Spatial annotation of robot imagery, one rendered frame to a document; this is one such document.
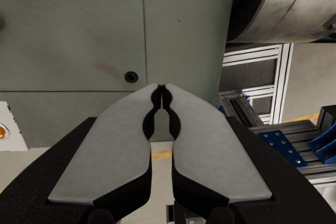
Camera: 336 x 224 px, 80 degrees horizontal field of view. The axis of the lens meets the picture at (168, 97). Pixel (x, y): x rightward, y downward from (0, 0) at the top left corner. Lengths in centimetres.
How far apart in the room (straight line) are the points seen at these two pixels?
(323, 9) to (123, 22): 23
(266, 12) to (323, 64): 174
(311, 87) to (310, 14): 176
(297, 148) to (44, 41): 80
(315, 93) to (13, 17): 206
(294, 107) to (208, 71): 188
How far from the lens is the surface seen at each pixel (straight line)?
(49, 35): 23
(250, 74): 149
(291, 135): 91
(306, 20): 31
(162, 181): 240
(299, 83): 197
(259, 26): 30
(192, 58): 21
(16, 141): 32
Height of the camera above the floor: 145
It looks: 60 degrees down
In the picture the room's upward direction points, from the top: 177 degrees clockwise
